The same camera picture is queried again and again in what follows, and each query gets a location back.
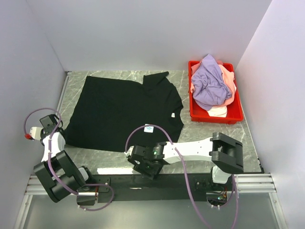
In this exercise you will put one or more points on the black t shirt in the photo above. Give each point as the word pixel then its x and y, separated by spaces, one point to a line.
pixel 112 114

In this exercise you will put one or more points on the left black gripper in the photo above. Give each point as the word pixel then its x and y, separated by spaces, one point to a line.
pixel 47 121

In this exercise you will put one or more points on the white t shirt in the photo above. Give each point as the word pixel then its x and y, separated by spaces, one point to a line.
pixel 216 111

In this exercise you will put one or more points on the red plastic bin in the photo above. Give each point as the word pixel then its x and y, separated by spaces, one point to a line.
pixel 234 111

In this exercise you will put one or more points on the pink t shirt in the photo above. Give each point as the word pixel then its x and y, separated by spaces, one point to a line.
pixel 228 78

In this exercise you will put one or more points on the aluminium frame rail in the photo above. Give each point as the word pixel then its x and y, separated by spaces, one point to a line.
pixel 246 183

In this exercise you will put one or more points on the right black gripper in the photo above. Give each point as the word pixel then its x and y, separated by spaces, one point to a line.
pixel 139 168

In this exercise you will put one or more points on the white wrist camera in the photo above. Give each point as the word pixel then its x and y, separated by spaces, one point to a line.
pixel 128 152
pixel 34 134

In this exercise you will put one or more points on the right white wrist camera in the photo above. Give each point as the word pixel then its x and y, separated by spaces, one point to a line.
pixel 128 152

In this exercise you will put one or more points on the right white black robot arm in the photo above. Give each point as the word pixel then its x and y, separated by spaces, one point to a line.
pixel 225 152

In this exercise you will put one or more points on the purple t shirt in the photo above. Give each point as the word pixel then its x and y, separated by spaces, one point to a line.
pixel 208 86

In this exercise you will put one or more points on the black base beam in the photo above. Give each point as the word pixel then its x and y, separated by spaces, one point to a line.
pixel 136 187

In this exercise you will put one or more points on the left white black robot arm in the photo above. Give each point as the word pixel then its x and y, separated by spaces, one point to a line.
pixel 75 178

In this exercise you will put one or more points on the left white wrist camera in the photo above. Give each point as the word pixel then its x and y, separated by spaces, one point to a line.
pixel 34 134

